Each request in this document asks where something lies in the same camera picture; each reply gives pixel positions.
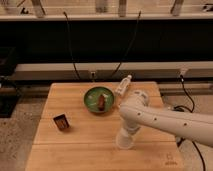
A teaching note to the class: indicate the clear plastic bottle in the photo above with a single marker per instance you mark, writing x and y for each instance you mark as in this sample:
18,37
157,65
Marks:
123,85

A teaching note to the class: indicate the wall power outlet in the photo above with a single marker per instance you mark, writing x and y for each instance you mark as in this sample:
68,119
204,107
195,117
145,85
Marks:
93,75

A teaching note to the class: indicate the black orange eraser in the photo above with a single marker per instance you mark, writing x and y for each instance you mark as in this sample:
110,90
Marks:
61,122

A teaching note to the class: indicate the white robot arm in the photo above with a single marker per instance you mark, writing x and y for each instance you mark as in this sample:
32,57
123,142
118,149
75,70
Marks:
134,111

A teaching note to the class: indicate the green bowl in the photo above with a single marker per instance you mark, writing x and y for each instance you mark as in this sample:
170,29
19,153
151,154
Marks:
91,99

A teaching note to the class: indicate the black equipment at left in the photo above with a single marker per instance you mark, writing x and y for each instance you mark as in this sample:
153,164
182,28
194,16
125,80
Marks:
9,91

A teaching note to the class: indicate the red brown object in bowl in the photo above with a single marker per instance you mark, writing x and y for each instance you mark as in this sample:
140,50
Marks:
101,103

